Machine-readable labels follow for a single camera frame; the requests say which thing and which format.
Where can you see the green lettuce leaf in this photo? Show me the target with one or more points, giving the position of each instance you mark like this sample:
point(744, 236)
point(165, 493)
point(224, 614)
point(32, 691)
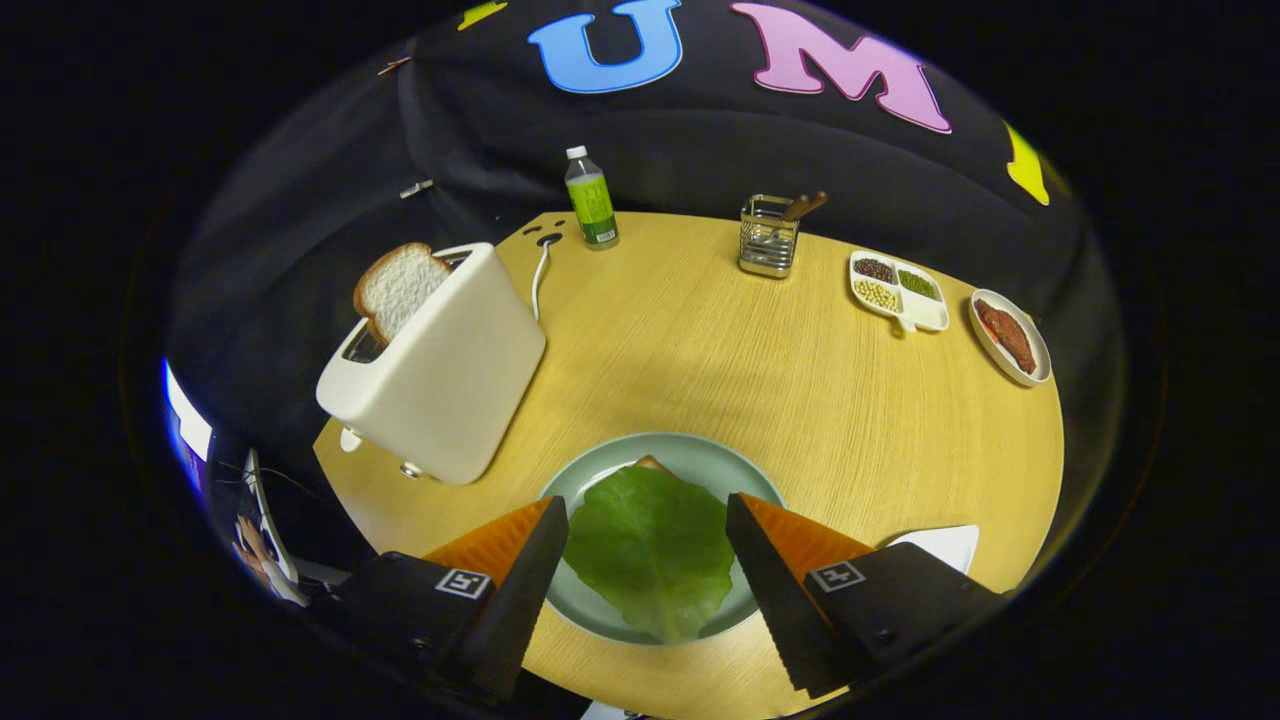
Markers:
point(650, 550)

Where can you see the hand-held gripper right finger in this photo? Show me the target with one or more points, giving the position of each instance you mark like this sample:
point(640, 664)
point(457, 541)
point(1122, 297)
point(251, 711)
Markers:
point(775, 600)

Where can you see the red clothespin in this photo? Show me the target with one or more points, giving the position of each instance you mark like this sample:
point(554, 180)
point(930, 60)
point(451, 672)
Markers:
point(394, 66)

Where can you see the red meat slices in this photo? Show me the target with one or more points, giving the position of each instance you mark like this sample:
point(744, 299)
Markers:
point(1010, 338)

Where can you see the wooden utensil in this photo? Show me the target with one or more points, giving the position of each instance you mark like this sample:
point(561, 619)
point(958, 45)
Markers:
point(805, 206)

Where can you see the square white plate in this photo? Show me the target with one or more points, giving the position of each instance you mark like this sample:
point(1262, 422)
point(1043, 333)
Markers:
point(945, 548)

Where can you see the white toaster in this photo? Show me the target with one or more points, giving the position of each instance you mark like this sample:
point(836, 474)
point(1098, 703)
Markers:
point(440, 380)

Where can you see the white divided bean dish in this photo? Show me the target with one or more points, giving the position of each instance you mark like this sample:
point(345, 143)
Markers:
point(925, 312)

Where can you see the pale green round plate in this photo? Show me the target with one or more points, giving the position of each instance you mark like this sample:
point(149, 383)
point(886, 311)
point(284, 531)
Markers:
point(690, 455)

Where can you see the round white plate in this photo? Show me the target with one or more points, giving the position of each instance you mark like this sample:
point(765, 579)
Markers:
point(1040, 360)

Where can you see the green drink bottle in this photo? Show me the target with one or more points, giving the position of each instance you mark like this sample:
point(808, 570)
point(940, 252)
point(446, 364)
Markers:
point(592, 205)

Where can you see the toasted bread slice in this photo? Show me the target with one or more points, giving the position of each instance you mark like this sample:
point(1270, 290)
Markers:
point(651, 464)

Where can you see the white bread slice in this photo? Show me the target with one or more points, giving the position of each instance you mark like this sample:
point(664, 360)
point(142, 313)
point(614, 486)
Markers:
point(400, 290)

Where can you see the bright computer monitor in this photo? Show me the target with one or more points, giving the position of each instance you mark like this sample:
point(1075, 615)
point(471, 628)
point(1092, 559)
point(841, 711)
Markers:
point(185, 420)

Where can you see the small white-edged screen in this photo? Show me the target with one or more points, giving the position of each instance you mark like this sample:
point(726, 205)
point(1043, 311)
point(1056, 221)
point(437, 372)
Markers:
point(262, 520)

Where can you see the black backdrop cloth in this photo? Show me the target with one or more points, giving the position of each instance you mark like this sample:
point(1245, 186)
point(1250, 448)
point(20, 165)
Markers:
point(700, 150)

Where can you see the metal utensil holder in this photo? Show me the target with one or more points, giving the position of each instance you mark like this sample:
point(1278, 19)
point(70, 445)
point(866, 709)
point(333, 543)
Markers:
point(768, 250)

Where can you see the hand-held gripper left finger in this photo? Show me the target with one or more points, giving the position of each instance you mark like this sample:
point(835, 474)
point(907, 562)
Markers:
point(515, 600)

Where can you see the white clothespin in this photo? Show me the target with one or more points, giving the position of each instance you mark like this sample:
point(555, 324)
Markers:
point(417, 188)

